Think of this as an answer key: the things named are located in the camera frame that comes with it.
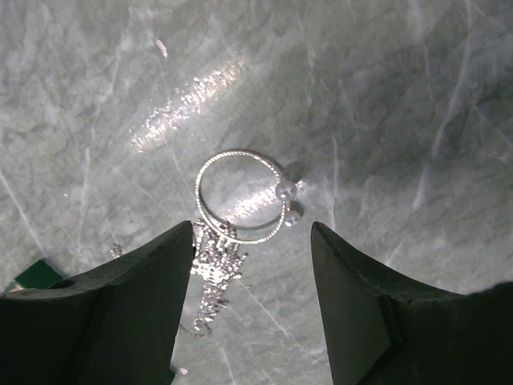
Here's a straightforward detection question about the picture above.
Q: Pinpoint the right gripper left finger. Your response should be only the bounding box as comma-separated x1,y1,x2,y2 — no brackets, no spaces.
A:
1,221,194,385

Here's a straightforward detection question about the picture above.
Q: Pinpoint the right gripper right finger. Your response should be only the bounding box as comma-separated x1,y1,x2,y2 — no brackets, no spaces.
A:
311,222,512,384

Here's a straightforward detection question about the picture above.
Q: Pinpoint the silver pearl bangle right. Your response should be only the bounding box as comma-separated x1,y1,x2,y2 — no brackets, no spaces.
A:
193,149,302,245

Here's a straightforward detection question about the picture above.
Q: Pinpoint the silver chain necklace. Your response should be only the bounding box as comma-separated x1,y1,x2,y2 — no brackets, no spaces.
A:
110,218,249,340

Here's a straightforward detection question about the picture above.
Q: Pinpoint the green jewelry tray insert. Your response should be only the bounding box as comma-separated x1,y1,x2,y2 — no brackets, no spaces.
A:
3,260,63,294

